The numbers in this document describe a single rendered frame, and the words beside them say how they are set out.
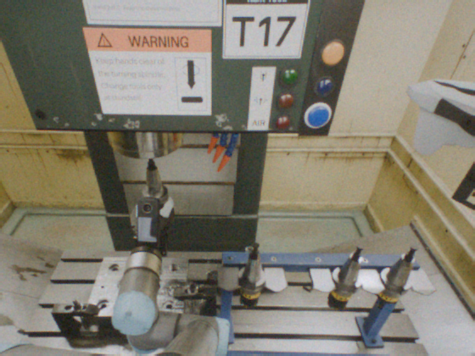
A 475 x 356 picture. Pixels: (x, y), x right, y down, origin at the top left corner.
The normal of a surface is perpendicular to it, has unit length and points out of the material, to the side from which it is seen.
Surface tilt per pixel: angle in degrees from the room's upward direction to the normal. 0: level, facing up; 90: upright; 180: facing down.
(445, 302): 24
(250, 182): 90
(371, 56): 90
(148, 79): 90
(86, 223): 0
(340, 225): 0
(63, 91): 90
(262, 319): 0
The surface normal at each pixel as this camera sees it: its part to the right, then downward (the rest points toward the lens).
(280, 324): 0.00, -0.75
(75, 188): -0.01, 0.66
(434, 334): -0.40, -0.69
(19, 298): 0.41, -0.68
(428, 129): -0.90, 0.29
